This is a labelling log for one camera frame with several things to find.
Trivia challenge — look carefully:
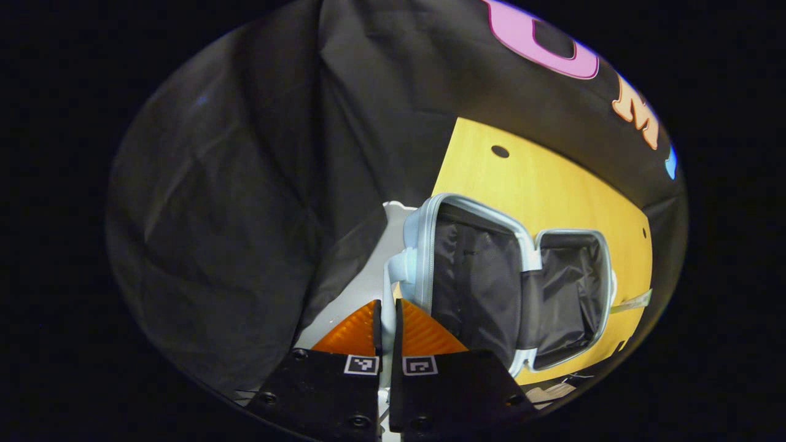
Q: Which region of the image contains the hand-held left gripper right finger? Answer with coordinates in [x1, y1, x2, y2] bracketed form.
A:
[388, 299, 535, 440]

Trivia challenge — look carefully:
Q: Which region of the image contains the green blue tube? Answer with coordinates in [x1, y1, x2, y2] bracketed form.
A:
[610, 289, 653, 315]

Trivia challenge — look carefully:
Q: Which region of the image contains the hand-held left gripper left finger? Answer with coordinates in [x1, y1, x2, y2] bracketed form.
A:
[246, 300, 383, 442]

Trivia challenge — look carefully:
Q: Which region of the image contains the light blue suitcase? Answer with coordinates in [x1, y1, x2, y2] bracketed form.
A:
[295, 193, 618, 442]

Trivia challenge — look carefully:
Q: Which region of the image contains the white green tube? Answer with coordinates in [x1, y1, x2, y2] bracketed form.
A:
[527, 381, 579, 407]

